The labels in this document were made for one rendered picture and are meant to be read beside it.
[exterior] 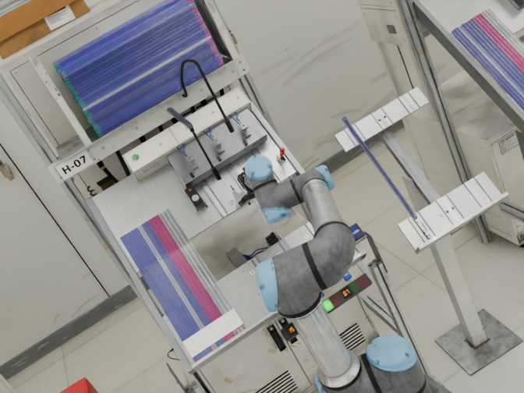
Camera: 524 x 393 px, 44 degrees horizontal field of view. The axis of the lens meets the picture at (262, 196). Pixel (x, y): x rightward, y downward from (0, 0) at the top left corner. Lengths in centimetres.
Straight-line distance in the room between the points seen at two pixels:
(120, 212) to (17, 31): 74
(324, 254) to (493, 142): 148
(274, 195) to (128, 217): 68
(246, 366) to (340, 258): 121
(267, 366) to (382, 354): 96
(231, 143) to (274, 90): 178
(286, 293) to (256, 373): 120
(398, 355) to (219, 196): 90
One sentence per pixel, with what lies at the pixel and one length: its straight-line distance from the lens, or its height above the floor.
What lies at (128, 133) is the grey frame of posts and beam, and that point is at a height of 134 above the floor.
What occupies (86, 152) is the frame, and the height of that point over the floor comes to 136.
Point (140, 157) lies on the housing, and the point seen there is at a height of 125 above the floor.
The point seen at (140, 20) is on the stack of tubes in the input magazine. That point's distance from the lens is 225.
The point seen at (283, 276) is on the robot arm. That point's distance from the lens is 144.
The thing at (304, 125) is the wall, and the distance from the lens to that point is 416.
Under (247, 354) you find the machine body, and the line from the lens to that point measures 256.
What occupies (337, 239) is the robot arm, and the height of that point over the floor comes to 117.
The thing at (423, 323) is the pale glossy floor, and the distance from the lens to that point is 294.
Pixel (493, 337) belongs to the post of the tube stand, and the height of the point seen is 1.
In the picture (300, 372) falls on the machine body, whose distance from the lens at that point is 271.
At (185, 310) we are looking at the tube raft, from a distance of 216.
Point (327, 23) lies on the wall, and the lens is 414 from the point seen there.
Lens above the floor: 196
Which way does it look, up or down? 26 degrees down
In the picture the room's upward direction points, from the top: 28 degrees counter-clockwise
